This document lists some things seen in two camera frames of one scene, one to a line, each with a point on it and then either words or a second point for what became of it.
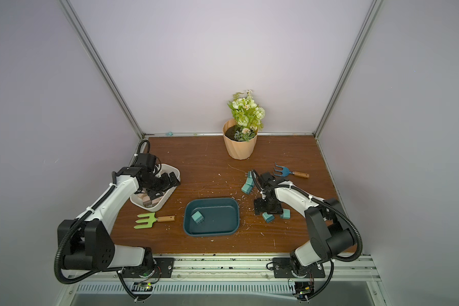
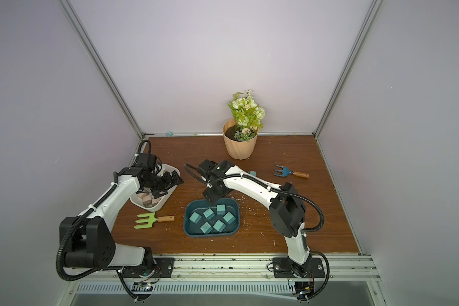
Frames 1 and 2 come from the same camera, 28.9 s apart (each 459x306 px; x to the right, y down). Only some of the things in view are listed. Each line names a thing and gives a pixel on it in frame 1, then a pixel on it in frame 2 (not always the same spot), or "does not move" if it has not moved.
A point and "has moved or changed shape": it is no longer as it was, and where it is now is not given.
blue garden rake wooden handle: x=285 y=172 does not move
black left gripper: x=166 y=186 does not move
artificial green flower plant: x=249 y=118 does not move
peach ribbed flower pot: x=238 y=150 does not move
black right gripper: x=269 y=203 to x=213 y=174
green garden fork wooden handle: x=152 y=220 does not move
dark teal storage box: x=211 y=217 does not move
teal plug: x=268 y=218 to x=208 y=213
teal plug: x=286 y=214 has moved or changed shape
